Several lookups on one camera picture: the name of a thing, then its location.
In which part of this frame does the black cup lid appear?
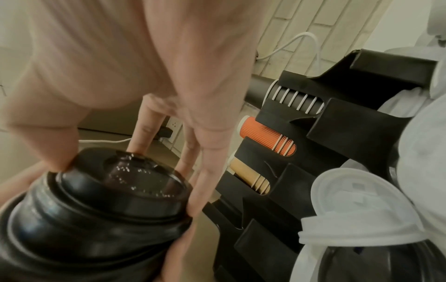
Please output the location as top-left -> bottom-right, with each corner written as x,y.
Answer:
56,147 -> 194,221

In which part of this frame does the stack of black lids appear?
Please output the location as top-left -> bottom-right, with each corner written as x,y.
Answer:
0,171 -> 194,282

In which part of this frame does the black cup dispenser rack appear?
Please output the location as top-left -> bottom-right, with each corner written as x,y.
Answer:
202,49 -> 440,282

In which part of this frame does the stack of tan paper cups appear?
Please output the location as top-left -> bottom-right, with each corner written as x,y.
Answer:
229,158 -> 271,195

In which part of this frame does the white plastic bag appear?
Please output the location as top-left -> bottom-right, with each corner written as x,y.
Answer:
378,87 -> 434,118

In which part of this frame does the stack of black paper cups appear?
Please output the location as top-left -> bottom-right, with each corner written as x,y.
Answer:
245,75 -> 325,115

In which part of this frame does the person's right hand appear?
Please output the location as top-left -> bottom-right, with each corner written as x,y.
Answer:
0,0 -> 276,282

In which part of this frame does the white power cable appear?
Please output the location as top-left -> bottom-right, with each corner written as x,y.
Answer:
256,31 -> 323,78

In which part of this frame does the bagged stack of white lids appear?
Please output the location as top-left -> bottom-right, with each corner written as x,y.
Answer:
395,95 -> 446,249

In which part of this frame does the thin white cable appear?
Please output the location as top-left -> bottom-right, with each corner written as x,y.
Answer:
78,137 -> 141,144

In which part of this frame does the stack of orange paper cups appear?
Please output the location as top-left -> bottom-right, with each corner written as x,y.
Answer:
238,115 -> 297,157

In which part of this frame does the white wall outlet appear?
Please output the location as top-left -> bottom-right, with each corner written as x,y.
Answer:
161,115 -> 183,144

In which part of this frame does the wrapped stack of dark lids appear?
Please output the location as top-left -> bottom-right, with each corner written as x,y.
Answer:
316,239 -> 446,282

